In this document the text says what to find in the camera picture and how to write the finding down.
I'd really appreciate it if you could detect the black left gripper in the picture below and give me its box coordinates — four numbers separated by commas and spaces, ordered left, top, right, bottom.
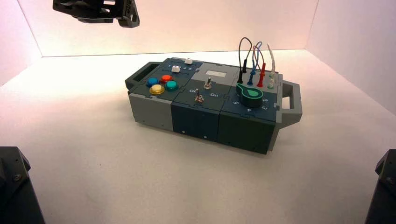
52, 0, 141, 29

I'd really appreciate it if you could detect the yellow push button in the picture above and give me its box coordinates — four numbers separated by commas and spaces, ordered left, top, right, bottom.
149, 84, 165, 96

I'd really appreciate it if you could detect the teal push button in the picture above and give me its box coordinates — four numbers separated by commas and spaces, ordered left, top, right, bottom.
164, 80, 179, 92

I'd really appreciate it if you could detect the grey and teal control box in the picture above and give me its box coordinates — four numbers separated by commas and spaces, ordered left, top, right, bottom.
124, 57, 303, 155

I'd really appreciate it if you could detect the green rotary knob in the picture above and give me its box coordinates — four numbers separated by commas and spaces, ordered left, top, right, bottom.
236, 83, 264, 108

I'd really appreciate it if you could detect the black jumper cable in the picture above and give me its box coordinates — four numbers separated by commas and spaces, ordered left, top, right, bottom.
237, 37, 253, 84

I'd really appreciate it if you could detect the blue jumper cable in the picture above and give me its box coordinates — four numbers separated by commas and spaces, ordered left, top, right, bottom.
247, 41, 263, 86

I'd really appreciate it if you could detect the red jumper cable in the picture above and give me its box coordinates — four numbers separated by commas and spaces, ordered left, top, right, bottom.
253, 45, 267, 88

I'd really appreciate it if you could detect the white jumper cable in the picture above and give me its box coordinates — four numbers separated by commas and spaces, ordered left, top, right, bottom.
266, 43, 277, 90

